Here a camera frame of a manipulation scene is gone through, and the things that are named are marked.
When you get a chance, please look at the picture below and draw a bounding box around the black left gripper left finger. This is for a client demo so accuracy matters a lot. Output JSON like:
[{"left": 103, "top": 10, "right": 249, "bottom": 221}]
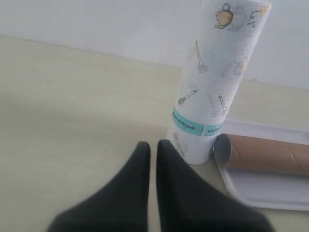
[{"left": 47, "top": 142, "right": 151, "bottom": 232}]

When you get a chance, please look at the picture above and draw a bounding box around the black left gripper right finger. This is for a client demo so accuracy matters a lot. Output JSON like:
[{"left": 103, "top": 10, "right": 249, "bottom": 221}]
[{"left": 156, "top": 140, "right": 273, "bottom": 232}]

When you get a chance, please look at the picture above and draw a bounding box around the brown cardboard tube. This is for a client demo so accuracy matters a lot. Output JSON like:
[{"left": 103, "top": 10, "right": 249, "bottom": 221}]
[{"left": 213, "top": 133, "right": 309, "bottom": 175}]

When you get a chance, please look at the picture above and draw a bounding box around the printed paper towel roll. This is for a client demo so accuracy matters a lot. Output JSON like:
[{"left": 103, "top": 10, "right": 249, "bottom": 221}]
[{"left": 167, "top": 0, "right": 271, "bottom": 165}]

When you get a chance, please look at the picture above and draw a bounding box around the white plastic tray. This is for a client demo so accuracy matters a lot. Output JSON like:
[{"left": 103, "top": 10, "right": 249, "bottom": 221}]
[{"left": 218, "top": 120, "right": 309, "bottom": 211}]

